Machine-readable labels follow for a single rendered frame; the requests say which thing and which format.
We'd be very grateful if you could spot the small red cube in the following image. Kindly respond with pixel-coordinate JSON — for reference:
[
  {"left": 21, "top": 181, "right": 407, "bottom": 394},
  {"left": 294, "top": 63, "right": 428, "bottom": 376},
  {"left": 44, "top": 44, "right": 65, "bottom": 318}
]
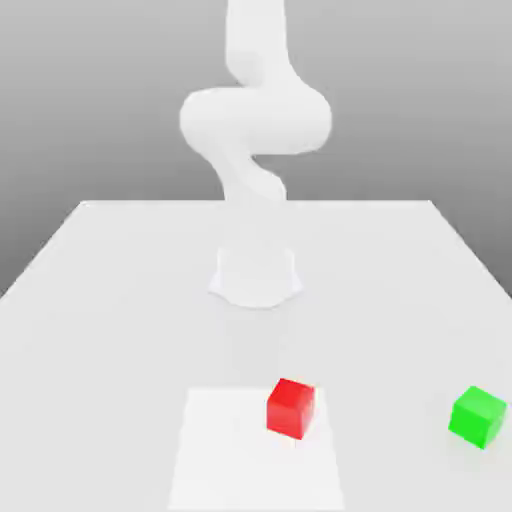
[{"left": 266, "top": 377, "right": 317, "bottom": 442}]

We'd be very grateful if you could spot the small green cube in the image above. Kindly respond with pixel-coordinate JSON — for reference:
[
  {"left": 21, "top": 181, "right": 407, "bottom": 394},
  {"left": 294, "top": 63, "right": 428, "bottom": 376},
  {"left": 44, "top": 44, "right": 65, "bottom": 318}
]
[{"left": 447, "top": 384, "right": 508, "bottom": 451}]

